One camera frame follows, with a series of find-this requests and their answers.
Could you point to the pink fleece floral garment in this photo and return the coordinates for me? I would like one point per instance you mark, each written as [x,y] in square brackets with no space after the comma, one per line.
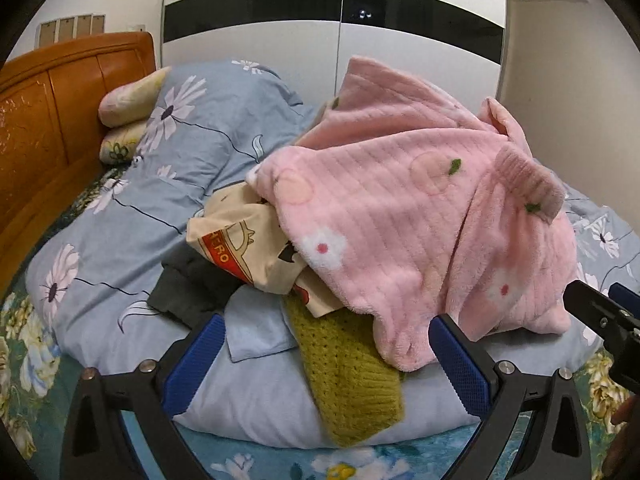
[400,210]

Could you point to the dark grey garment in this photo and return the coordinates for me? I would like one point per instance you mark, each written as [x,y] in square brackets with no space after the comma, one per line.
[192,290]

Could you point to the person's right hand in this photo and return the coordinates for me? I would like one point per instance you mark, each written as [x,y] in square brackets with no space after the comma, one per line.
[624,435]

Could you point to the cream printed shirt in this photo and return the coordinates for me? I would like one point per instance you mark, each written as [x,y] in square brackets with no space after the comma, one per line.
[245,250]

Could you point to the green floral blanket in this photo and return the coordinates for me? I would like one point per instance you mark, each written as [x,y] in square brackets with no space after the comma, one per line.
[30,360]

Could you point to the beige wall frames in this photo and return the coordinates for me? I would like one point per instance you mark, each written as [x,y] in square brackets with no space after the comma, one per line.
[70,29]

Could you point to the mustard knitted sweater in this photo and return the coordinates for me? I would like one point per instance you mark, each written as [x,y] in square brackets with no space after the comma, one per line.
[345,375]

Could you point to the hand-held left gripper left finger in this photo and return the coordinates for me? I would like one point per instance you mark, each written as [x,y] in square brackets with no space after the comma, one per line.
[192,365]

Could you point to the white wardrobe with black stripe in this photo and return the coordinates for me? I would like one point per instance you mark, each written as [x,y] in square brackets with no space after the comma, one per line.
[300,5]

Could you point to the light blue garment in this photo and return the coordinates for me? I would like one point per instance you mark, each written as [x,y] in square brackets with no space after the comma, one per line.
[260,325]

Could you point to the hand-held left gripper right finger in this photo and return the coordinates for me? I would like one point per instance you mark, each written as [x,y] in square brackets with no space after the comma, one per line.
[460,365]

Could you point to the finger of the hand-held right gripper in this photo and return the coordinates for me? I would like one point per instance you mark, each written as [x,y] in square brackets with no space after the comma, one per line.
[626,296]
[590,305]

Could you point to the blue floral duvet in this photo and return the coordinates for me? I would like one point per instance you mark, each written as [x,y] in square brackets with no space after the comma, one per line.
[150,185]

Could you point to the yellow floral pillow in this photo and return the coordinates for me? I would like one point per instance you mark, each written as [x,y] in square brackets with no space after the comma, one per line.
[120,145]

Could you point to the wooden headboard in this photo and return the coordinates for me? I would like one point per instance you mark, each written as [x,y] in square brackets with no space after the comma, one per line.
[45,125]

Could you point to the white wall socket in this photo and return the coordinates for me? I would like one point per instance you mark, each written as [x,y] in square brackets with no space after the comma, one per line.
[136,27]

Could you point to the pink floral pillow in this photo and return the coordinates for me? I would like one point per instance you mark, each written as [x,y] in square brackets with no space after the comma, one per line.
[127,97]

